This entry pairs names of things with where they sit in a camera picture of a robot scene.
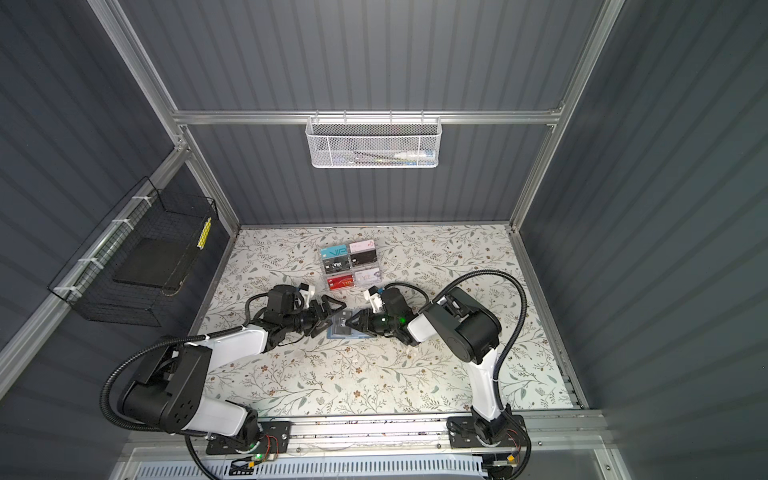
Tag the clear acrylic card display stand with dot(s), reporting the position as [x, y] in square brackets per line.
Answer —
[353, 268]

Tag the teal VIP card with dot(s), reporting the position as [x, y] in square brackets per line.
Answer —
[334, 251]

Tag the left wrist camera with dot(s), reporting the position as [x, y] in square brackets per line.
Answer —
[307, 293]

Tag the yellow marker pen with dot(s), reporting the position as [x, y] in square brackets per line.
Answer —
[204, 233]

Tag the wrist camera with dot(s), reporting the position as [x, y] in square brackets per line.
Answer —
[373, 296]
[307, 293]

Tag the red VIP card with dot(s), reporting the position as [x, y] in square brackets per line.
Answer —
[340, 282]

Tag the black pad in basket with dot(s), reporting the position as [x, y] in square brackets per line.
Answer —
[156, 263]

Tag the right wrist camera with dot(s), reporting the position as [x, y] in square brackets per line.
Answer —
[373, 296]

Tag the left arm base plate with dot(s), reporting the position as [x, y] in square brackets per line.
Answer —
[264, 437]

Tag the blue leather card wallet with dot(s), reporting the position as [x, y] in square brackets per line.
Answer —
[339, 328]

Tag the black silver VIP card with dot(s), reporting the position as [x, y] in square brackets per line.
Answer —
[336, 265]

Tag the white diamond VIP card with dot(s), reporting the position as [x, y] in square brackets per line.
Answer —
[367, 277]

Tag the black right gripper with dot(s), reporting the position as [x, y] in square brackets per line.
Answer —
[365, 326]

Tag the black wire wall basket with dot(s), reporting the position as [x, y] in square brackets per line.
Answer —
[87, 286]

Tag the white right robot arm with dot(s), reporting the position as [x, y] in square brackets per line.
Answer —
[469, 330]

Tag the black gold-line VIP card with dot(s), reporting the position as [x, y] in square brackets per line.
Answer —
[364, 258]

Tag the pink VIP card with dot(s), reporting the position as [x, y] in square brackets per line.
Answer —
[362, 246]

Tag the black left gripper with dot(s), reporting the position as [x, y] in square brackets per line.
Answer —
[326, 307]

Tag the white wire mesh basket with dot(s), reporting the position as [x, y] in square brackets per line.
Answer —
[328, 141]

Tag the pens in white basket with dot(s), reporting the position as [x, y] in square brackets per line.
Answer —
[415, 158]

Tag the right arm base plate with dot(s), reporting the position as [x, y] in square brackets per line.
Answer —
[507, 431]

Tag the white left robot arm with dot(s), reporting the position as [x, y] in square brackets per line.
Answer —
[161, 388]

